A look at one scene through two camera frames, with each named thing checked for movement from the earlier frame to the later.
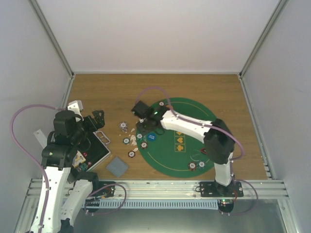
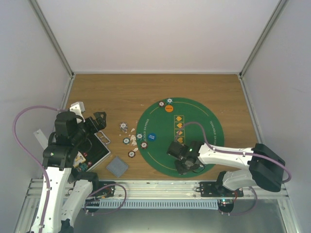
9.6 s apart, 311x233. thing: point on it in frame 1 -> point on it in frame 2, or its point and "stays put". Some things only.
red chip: (144, 144) stays put
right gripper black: (143, 130) -> (181, 170)
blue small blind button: (151, 137) stays put
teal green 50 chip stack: (126, 141) stays put
